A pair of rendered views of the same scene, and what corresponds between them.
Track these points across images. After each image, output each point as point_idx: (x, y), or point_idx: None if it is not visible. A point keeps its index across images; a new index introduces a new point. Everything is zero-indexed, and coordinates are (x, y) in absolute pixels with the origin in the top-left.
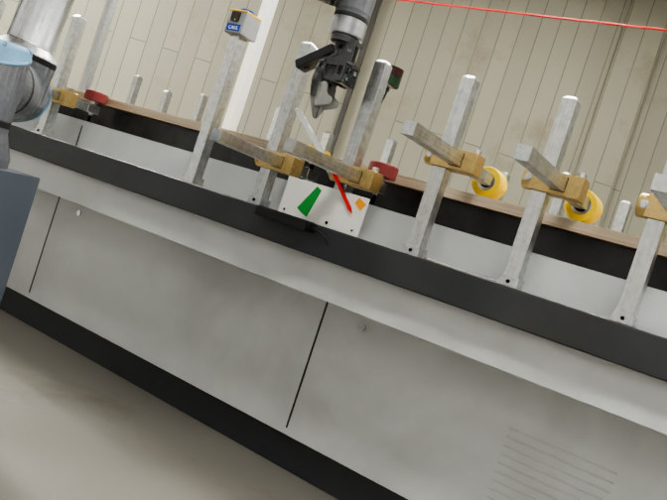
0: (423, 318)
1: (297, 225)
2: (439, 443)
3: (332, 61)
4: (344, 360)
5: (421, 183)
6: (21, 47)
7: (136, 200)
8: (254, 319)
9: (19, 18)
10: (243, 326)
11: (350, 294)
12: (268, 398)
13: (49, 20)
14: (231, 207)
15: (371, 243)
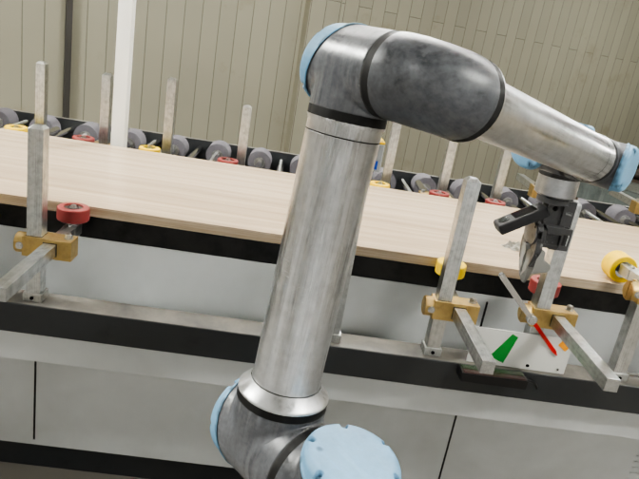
0: (626, 423)
1: (517, 387)
2: (583, 467)
3: (554, 231)
4: (489, 428)
5: (562, 278)
6: (396, 458)
7: (248, 363)
8: (382, 412)
9: (297, 371)
10: (370, 421)
11: (551, 414)
12: (412, 470)
13: (328, 350)
14: (410, 367)
15: (585, 381)
